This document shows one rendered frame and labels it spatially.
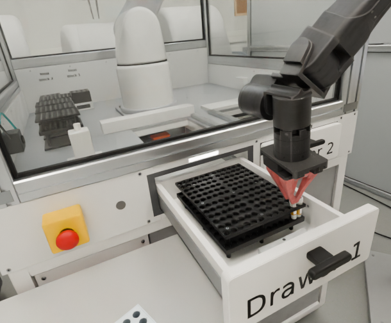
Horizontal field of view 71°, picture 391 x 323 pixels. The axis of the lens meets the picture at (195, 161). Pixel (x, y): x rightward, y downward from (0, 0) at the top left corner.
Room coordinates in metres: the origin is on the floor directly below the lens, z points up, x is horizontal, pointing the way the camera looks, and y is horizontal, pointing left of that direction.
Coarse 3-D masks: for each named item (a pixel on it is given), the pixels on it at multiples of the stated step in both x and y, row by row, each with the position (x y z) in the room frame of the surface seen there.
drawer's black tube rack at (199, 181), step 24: (240, 168) 0.61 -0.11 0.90; (192, 192) 0.51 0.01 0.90; (216, 192) 0.50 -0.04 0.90; (240, 192) 0.50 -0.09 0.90; (264, 192) 0.48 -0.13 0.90; (216, 216) 0.42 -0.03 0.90; (240, 216) 0.41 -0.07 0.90; (264, 216) 0.41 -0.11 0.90; (288, 216) 0.44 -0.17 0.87; (216, 240) 0.39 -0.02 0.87; (240, 240) 0.39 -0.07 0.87
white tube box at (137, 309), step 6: (138, 306) 0.33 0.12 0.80; (132, 312) 0.32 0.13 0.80; (138, 312) 0.32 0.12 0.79; (144, 312) 0.32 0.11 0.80; (120, 318) 0.31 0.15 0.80; (126, 318) 0.31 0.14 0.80; (132, 318) 0.31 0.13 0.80; (138, 318) 0.31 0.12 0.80; (144, 318) 0.31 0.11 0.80; (150, 318) 0.30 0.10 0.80
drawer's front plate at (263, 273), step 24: (360, 216) 0.35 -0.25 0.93; (288, 240) 0.31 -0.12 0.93; (312, 240) 0.30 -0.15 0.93; (336, 240) 0.33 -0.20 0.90; (360, 240) 0.35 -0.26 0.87; (240, 264) 0.27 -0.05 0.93; (264, 264) 0.27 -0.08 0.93; (288, 264) 0.29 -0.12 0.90; (312, 264) 0.31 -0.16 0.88; (240, 288) 0.25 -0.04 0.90; (264, 288) 0.27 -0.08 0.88; (312, 288) 0.31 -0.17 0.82; (240, 312) 0.25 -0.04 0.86; (264, 312) 0.27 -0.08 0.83
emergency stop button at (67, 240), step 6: (60, 234) 0.42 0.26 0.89; (66, 234) 0.42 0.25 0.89; (72, 234) 0.42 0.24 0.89; (60, 240) 0.41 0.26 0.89; (66, 240) 0.41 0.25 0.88; (72, 240) 0.42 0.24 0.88; (78, 240) 0.43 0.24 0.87; (60, 246) 0.41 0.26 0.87; (66, 246) 0.41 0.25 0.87; (72, 246) 0.42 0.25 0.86
